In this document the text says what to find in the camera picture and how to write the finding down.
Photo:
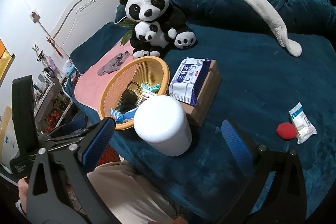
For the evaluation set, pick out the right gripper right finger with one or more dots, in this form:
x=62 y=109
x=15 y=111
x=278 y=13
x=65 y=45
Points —
x=275 y=191

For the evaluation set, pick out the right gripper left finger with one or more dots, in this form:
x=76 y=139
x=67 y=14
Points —
x=59 y=189

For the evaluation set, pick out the red makeup sponge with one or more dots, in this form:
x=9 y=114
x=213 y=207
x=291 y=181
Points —
x=286 y=131

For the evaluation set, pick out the white gauze dressing pack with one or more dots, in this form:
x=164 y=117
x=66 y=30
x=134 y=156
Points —
x=303 y=126

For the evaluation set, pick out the blue wet wipes pack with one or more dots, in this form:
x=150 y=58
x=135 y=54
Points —
x=120 y=117

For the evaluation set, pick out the black hair scrunchie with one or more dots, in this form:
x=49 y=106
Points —
x=128 y=101

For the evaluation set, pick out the cotton swab packet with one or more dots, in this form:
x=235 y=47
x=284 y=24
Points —
x=145 y=94

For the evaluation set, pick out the teal face mask bundle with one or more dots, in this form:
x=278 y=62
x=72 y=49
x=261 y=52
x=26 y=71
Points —
x=152 y=88

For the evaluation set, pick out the operator left hand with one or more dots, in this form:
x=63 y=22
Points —
x=23 y=186

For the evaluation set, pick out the white shelf rack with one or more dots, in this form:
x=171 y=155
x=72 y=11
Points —
x=52 y=106

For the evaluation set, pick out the red patterned rug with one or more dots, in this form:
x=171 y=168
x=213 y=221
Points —
x=109 y=155

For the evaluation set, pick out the beige trouser leg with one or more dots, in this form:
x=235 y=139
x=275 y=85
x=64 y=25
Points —
x=131 y=197

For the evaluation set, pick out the pink towel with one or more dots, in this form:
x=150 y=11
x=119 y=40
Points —
x=90 y=86

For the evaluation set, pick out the blue plush bed blanket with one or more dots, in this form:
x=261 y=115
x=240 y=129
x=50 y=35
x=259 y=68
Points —
x=260 y=84

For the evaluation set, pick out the orange mesh basket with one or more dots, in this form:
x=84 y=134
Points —
x=149 y=69

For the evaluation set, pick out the white foam cylinder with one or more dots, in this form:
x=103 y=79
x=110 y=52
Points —
x=162 y=123

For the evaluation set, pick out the grey crumpled cloth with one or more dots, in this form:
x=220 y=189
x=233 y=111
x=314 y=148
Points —
x=113 y=64

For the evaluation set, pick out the brown cardboard box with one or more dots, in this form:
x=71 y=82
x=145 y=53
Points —
x=196 y=114

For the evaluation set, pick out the blue pillow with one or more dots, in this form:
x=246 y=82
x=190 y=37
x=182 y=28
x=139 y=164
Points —
x=91 y=51

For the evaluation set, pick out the white headboard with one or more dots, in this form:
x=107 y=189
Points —
x=79 y=21

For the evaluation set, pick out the white blue tissue pack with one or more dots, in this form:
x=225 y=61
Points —
x=188 y=80

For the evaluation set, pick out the panda plush toy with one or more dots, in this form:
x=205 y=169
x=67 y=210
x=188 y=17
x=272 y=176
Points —
x=159 y=26

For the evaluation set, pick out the cream long sock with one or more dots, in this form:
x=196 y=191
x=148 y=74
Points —
x=277 y=26

